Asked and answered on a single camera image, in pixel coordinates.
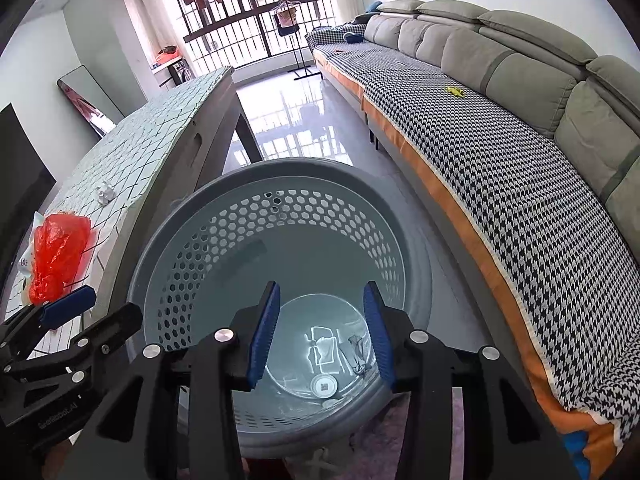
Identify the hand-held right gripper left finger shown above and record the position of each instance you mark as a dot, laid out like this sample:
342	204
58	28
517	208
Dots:
262	335

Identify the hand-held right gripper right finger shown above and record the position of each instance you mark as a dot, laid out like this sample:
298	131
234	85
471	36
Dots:
377	330

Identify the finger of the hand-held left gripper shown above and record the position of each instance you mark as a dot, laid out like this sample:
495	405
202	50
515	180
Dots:
70	305
107	325

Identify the red plastic bag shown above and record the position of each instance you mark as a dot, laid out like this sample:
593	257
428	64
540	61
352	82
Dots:
57	250

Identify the grey perforated plastic basket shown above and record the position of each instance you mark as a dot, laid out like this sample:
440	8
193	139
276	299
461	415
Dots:
200	240

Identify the clear plastic wrapper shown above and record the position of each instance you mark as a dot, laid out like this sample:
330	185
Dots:
357	355

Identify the white round sticker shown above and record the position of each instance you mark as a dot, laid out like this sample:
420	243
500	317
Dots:
323	386

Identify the crumpled silver-white paper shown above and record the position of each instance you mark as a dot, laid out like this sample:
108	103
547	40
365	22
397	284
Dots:
104	192

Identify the black television screen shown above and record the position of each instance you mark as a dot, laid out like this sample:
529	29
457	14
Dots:
20	170

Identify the grey table with tiled top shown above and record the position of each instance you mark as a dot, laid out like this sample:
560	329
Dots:
200	160

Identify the houndstooth sofa cover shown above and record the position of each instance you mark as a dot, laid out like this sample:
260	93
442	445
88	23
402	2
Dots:
475	160

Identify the leaning floor mirror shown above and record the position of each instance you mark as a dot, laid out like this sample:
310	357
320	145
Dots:
85	100

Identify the blue cushion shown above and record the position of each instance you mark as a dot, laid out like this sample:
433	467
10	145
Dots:
575	452

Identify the small yellow item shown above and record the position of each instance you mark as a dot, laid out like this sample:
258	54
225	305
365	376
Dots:
455	91

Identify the black clothes stand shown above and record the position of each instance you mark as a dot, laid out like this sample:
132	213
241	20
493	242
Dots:
300	55

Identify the small blue item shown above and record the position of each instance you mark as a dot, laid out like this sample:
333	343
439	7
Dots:
352	37

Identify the grey fabric sofa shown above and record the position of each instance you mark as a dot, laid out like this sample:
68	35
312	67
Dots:
525	75

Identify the barred window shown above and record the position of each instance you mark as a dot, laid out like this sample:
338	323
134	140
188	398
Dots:
240	25

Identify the blue cloth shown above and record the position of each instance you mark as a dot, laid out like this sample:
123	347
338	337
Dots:
372	7

